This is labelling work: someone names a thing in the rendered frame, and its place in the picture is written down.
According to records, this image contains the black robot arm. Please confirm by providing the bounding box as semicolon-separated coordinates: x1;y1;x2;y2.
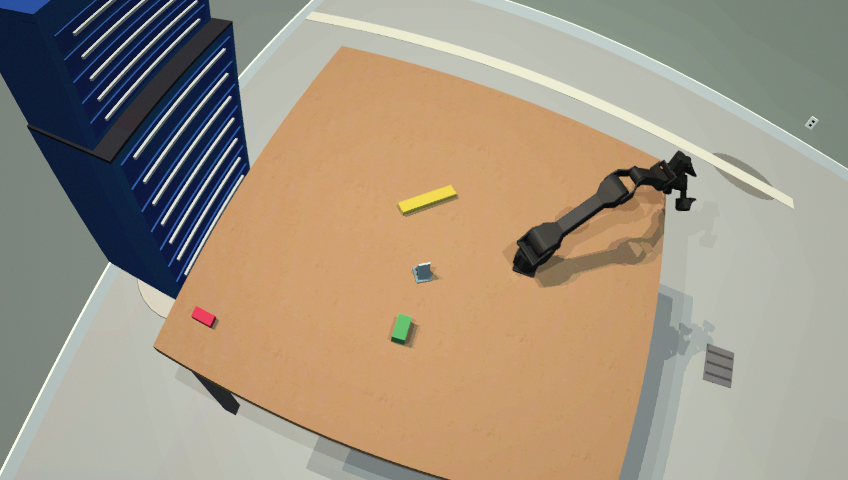
513;150;690;278

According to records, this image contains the green rectangular block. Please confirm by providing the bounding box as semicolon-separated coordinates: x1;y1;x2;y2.
391;314;412;345

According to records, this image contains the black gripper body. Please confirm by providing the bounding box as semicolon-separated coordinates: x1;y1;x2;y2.
672;156;692;211

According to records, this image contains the red rectangular block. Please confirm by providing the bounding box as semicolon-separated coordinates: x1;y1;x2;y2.
191;306;216;328

